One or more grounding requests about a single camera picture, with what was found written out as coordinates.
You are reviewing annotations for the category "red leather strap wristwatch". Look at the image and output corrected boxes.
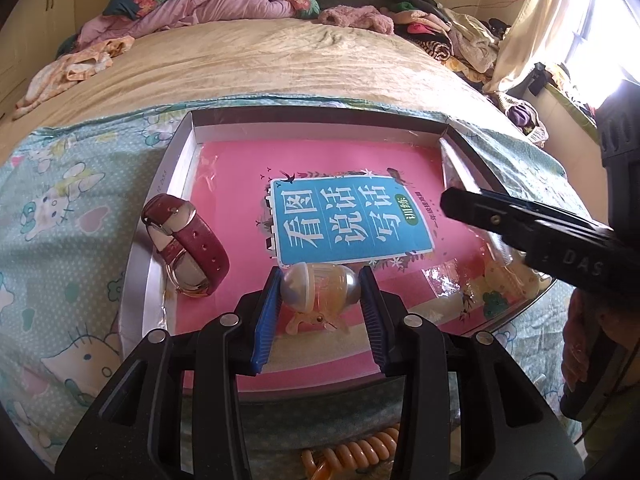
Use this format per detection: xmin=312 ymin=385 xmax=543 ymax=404
xmin=141 ymin=193 xmax=230 ymax=297

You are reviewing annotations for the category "Hello Kitty blue sheet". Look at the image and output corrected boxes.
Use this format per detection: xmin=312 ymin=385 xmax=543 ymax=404
xmin=0 ymin=96 xmax=597 ymax=470

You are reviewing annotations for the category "peach clothing on bed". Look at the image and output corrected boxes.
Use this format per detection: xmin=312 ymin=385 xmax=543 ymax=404
xmin=12 ymin=36 xmax=134 ymax=120

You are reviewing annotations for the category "cream wardrobe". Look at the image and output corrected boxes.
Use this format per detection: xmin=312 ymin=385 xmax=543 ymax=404
xmin=1 ymin=0 xmax=75 ymax=117

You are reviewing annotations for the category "cream curtain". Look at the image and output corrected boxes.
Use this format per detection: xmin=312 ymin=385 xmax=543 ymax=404
xmin=483 ymin=0 xmax=591 ymax=93

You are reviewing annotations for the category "person's right hand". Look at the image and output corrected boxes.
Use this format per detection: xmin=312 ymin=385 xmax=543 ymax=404
xmin=561 ymin=288 xmax=600 ymax=392

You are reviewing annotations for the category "cream hair comb clip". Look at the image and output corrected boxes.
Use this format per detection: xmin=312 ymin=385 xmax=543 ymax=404
xmin=480 ymin=249 xmax=541 ymax=304

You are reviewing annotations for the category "purple quilt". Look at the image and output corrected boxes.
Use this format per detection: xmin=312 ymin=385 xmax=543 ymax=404
xmin=74 ymin=0 xmax=296 ymax=51

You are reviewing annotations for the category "pile of clothes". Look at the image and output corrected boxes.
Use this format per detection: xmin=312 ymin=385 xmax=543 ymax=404
xmin=380 ymin=0 xmax=509 ymax=91

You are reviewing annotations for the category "beige bed blanket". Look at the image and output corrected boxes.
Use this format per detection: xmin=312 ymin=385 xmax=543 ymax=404
xmin=1 ymin=20 xmax=511 ymax=158

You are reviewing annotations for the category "basket of clothes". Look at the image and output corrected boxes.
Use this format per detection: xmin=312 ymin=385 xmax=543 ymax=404
xmin=489 ymin=92 xmax=549 ymax=148

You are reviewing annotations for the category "shallow cardboard box tray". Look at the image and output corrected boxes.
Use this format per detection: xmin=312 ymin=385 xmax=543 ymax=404
xmin=119 ymin=106 xmax=570 ymax=398

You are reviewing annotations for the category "pink fuzzy garment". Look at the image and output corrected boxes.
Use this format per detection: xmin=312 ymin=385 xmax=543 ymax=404
xmin=318 ymin=4 xmax=395 ymax=36

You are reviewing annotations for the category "orange spiral hair tie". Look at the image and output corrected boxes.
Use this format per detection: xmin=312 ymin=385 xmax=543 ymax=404
xmin=300 ymin=424 xmax=402 ymax=480

